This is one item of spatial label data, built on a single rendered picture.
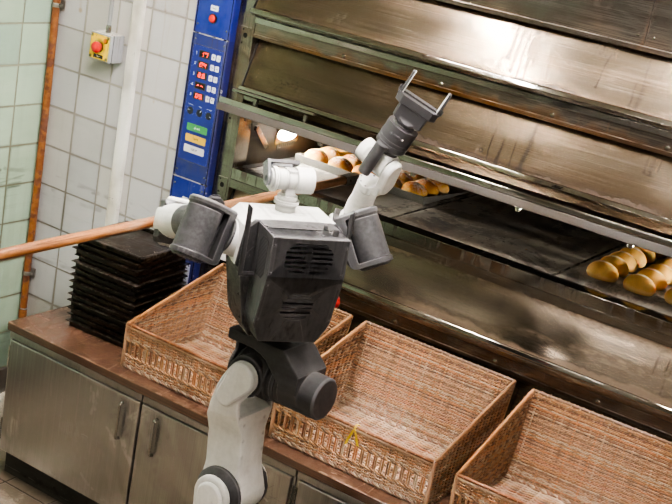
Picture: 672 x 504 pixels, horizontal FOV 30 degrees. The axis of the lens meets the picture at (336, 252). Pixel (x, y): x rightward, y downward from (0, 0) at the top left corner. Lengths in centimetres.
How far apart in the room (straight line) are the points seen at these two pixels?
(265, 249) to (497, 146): 105
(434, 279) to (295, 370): 96
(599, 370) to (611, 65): 88
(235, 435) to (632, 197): 129
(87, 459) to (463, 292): 135
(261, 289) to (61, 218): 201
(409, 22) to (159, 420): 145
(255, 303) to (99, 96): 183
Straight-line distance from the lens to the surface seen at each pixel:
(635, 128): 360
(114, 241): 427
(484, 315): 388
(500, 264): 382
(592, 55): 366
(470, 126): 382
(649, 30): 360
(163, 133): 449
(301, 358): 315
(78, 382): 419
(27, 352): 434
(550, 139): 372
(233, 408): 324
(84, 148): 476
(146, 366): 404
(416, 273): 398
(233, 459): 332
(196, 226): 301
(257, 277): 301
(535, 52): 372
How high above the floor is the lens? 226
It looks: 17 degrees down
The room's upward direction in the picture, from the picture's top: 11 degrees clockwise
